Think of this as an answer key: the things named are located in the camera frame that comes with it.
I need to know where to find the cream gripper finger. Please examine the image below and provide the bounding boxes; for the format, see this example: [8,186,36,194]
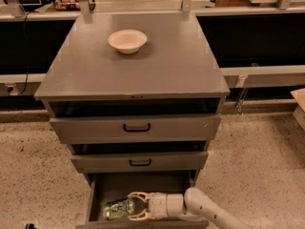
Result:
[128,209,151,221]
[128,192,151,203]

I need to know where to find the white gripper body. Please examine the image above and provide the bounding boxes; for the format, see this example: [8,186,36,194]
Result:
[148,192,186,219]

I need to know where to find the crushed green can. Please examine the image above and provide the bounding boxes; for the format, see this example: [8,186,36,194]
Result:
[103,198,134,220]

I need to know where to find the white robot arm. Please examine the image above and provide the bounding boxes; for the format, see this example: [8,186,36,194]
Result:
[128,187,253,229]

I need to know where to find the bottom grey open drawer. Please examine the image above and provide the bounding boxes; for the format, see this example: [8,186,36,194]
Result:
[75,171,209,229]

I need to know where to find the middle grey drawer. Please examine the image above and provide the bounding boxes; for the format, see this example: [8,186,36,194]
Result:
[71,152,208,174]

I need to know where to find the top grey drawer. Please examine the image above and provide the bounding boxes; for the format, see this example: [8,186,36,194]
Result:
[50,114,221,144]

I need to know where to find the grey drawer cabinet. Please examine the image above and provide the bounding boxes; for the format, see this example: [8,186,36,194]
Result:
[33,12,231,183]

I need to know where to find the white paper bowl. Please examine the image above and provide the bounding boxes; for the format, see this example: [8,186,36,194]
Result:
[108,30,148,54]

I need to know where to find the wooden box at right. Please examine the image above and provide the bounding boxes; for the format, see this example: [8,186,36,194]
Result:
[291,89,305,131]

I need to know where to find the black middle drawer handle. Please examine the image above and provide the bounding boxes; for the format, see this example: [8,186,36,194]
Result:
[129,158,152,167]

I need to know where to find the black drawer handle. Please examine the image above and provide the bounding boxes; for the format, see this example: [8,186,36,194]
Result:
[129,158,152,167]
[123,123,151,133]

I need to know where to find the black top drawer handle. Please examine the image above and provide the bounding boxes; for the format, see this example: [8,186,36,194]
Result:
[123,123,151,133]

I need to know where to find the metal bracket under rail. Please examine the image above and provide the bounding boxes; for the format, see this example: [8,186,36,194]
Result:
[235,74,249,115]

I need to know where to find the black cable on left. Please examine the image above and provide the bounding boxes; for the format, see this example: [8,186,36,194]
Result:
[17,11,32,95]

